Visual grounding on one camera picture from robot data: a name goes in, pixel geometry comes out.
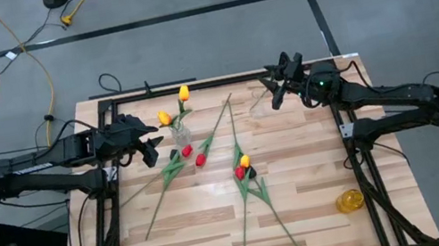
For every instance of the white floor tag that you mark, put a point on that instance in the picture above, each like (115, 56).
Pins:
(10, 55)

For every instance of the yellow artificial tulip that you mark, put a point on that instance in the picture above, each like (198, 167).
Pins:
(183, 93)
(245, 161)
(164, 117)

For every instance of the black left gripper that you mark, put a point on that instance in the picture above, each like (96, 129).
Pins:
(122, 137)

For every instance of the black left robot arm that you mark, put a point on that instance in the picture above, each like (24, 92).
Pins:
(70, 149)

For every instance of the round ribbed clear glass vase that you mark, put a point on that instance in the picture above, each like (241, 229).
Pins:
(181, 135)

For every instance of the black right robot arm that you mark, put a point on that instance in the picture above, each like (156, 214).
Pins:
(377, 90)

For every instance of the amber yellow glass vase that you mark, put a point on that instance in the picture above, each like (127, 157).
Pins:
(349, 201)

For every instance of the small black frame clamp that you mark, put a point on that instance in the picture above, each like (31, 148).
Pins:
(146, 87)

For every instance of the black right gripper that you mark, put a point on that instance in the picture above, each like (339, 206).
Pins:
(295, 80)

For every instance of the tall slim clear glass vase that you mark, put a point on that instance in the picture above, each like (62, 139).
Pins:
(259, 107)

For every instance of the large black frame clamp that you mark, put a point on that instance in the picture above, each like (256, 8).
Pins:
(282, 57)

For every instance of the black artificial tulip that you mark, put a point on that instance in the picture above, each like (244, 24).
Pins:
(259, 98)
(173, 153)
(251, 173)

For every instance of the black aluminium table frame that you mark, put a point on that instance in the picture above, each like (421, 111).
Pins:
(203, 84)

